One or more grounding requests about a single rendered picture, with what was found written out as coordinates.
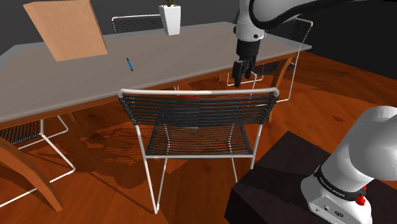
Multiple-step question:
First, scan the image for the grey top wooden dining table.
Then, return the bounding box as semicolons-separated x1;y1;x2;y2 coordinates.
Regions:
0;21;313;213

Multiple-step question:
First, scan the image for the white planter with plant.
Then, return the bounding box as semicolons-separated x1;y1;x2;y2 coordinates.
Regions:
158;0;182;36

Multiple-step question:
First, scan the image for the white frame black cord chair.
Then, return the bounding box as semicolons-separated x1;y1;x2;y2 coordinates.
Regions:
117;87;280;215
0;115;76;208
226;17;314;104
111;13;164;34

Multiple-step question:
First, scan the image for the dark robot stand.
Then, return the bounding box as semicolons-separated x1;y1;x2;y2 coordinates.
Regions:
224;130;397;224

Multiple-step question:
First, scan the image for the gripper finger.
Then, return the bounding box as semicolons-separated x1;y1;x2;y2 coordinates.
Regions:
232;60;245;88
244;57;257;80

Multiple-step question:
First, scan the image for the brown wooden box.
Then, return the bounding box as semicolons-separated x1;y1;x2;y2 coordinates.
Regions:
22;0;109;62

